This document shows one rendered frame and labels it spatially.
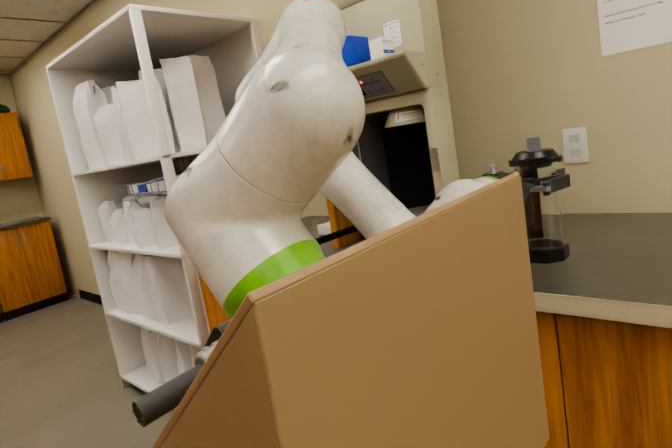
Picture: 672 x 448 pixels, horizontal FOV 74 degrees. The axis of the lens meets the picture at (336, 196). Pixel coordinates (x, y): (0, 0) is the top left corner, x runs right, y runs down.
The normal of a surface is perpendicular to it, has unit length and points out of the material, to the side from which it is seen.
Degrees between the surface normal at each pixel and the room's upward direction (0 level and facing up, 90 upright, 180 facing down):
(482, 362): 90
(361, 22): 90
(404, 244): 90
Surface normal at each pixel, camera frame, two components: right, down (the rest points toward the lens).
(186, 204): -0.55, 0.02
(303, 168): 0.29, 0.66
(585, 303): -0.65, 0.20
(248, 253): -0.11, -0.36
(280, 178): 0.11, 0.58
